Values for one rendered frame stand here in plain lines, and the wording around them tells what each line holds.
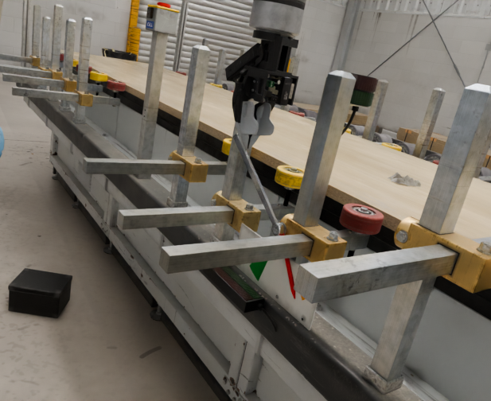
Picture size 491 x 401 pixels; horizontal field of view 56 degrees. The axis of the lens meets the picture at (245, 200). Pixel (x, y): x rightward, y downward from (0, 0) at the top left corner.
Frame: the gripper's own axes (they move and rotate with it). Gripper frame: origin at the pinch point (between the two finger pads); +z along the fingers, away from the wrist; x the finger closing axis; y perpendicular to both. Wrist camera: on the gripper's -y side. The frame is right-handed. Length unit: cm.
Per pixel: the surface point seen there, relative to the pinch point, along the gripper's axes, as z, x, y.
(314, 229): 12.0, 7.3, 16.2
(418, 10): -149, 753, -551
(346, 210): 8.7, 14.8, 16.0
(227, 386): 85, 27, -22
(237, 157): 6.3, 6.1, -10.3
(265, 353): 44.3, 8.5, 10.1
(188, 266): 15.0, -19.4, 18.5
